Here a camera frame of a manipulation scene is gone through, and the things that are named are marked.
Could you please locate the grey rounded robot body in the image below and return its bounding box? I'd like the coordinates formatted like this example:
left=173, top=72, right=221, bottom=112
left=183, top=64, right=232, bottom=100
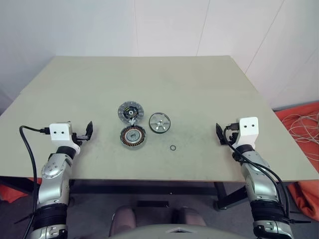
left=109, top=223, right=214, bottom=239

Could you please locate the motor stator with copper windings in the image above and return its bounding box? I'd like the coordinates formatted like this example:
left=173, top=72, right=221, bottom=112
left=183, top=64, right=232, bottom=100
left=120, top=124, right=147, bottom=150

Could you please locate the orange bean bag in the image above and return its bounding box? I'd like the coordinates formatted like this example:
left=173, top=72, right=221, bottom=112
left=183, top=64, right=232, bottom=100
left=0, top=183, right=27, bottom=204
left=273, top=101, right=319, bottom=222

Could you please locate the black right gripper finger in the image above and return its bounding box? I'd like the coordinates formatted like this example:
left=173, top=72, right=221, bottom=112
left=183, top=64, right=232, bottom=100
left=215, top=122, right=226, bottom=146

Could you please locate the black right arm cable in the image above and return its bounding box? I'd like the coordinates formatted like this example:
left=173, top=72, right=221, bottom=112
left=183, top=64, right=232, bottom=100
left=223, top=123, right=290, bottom=219

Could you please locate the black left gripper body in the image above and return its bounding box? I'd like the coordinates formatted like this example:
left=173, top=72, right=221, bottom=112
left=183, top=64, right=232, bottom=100
left=71, top=131, right=88, bottom=146

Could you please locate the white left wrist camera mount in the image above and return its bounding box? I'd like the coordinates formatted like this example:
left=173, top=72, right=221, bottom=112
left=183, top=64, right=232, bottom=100
left=49, top=121, right=81, bottom=154

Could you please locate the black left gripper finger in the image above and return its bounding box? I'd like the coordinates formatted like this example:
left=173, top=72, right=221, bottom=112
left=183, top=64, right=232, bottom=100
left=85, top=121, right=94, bottom=141

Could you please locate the black metal table frame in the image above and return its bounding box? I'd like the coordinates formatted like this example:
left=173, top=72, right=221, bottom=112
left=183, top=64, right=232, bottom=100
left=0, top=176, right=249, bottom=212

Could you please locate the black zip tie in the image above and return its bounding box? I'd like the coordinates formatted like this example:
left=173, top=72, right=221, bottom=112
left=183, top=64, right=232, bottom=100
left=14, top=213, right=36, bottom=225
left=280, top=218, right=313, bottom=225

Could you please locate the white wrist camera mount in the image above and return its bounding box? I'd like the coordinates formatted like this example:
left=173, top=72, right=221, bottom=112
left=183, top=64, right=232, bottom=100
left=236, top=116, right=259, bottom=148
left=49, top=121, right=81, bottom=154

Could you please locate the bundle of white cables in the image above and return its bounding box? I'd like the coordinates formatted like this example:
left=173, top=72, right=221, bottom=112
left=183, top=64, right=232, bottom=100
left=281, top=112, right=319, bottom=161

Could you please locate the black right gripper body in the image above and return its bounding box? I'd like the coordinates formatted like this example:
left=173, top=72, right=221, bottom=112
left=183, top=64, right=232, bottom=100
left=224, top=128, right=240, bottom=146

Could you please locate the silver motor rotor cup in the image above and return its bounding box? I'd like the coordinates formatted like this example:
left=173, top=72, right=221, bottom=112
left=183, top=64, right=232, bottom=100
left=149, top=112, right=171, bottom=134

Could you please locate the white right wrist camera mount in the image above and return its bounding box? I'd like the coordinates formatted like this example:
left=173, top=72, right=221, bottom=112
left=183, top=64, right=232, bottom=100
left=236, top=116, right=259, bottom=148

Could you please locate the dark maroon rounded shape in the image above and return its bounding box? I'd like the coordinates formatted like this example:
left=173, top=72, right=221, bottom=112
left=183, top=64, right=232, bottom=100
left=173, top=206, right=207, bottom=228
left=110, top=206, right=137, bottom=237

